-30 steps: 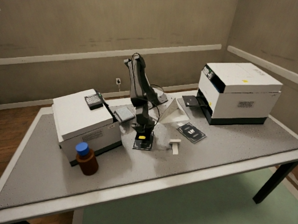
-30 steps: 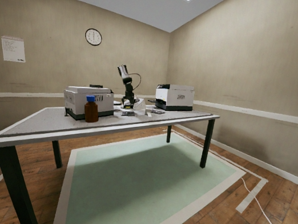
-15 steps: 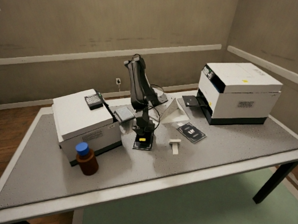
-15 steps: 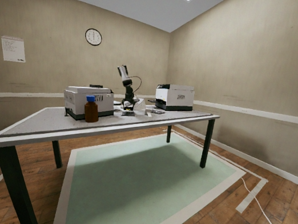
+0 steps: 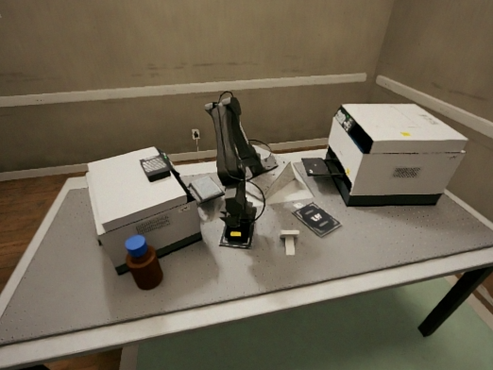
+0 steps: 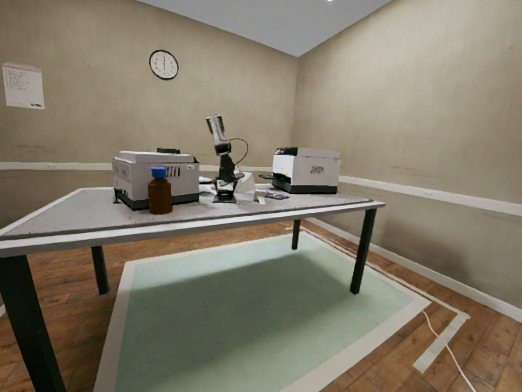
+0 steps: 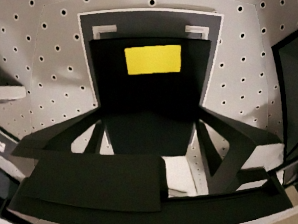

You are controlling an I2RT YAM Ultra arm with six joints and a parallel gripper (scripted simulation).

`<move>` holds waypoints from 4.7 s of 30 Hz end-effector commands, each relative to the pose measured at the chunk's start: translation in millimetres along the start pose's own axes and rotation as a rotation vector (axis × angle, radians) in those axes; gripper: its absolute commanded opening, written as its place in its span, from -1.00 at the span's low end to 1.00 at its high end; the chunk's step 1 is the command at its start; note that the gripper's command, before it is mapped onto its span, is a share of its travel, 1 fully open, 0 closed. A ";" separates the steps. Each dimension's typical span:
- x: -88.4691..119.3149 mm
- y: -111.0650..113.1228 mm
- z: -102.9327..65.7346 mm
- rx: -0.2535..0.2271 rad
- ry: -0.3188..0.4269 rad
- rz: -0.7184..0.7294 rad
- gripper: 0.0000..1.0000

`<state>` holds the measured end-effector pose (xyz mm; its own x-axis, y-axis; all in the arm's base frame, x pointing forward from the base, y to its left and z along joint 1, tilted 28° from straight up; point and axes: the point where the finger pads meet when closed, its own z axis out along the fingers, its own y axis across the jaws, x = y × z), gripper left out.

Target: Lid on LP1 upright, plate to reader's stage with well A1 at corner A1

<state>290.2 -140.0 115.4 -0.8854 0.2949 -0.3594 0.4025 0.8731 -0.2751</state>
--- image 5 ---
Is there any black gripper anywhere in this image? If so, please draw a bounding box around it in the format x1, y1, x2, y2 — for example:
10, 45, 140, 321
219, 201, 257, 227

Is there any brown bottle with blue cap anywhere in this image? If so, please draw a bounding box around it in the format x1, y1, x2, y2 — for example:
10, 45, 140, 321
126, 235, 163, 291

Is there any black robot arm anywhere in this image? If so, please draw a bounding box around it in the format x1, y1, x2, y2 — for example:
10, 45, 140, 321
205, 97, 279, 227

